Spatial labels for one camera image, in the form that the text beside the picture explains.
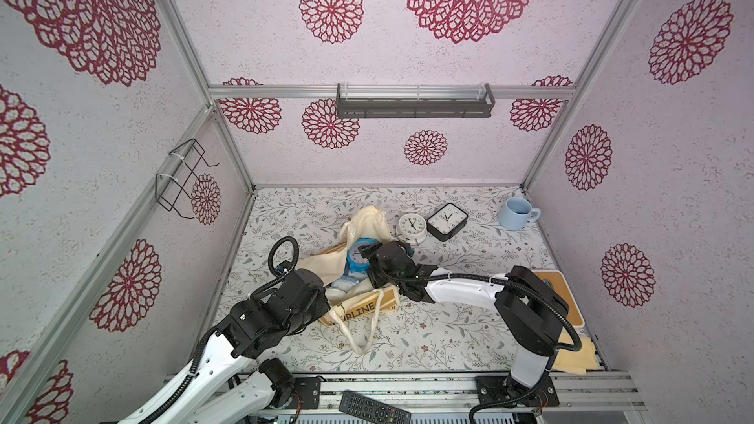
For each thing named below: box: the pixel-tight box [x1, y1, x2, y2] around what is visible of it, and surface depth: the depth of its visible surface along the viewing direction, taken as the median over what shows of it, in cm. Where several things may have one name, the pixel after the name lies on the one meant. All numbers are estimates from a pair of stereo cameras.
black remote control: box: [337, 389, 413, 424], surface depth 71 cm
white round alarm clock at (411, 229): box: [395, 212, 428, 246], surface depth 105 cm
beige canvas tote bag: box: [296, 206, 401, 354], surface depth 83 cm
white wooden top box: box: [532, 269, 596, 349], surface depth 87 cm
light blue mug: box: [496, 196, 541, 231], surface depth 108 cm
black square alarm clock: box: [426, 202, 469, 242], surface depth 108 cm
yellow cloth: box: [552, 316, 599, 376], surface depth 79 cm
